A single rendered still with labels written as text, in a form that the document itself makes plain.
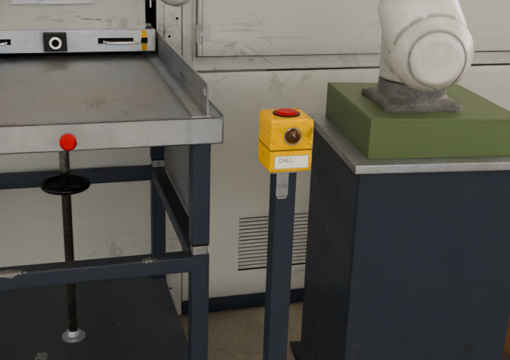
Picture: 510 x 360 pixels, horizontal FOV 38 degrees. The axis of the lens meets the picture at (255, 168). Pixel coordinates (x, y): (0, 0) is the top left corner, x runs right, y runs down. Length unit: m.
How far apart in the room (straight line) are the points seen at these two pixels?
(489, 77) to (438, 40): 1.14
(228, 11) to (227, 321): 0.97
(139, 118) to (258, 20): 0.78
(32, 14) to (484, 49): 1.38
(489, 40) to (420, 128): 0.94
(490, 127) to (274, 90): 0.78
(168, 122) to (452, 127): 0.61
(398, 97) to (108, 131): 0.64
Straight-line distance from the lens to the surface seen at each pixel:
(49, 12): 2.10
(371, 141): 1.60
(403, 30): 1.46
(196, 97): 1.61
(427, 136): 1.64
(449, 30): 1.43
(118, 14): 2.11
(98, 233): 2.30
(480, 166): 1.67
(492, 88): 2.57
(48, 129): 1.48
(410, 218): 1.67
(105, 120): 1.49
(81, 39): 2.10
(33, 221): 2.28
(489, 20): 2.51
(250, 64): 2.23
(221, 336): 2.36
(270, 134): 1.31
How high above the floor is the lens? 1.24
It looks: 19 degrees down
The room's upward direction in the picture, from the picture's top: 2 degrees clockwise
